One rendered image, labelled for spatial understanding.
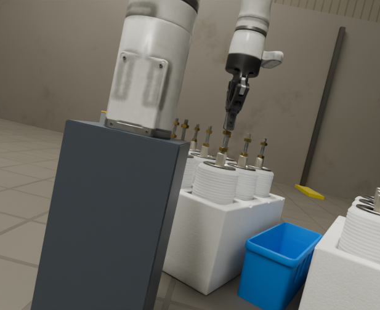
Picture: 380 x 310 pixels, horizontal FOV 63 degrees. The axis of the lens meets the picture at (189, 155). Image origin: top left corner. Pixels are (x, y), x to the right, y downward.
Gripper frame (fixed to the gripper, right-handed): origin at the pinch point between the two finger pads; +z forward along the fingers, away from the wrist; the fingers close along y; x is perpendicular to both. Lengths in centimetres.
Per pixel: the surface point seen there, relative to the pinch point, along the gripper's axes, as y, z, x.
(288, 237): -14.0, 27.2, 26.4
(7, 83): -258, 0, -181
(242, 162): -8.3, 9.0, 7.0
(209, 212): 8.5, 19.2, -1.4
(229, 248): 6.0, 26.6, 5.0
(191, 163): -3.8, 11.5, -6.1
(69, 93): -248, -4, -117
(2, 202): -20, 36, -55
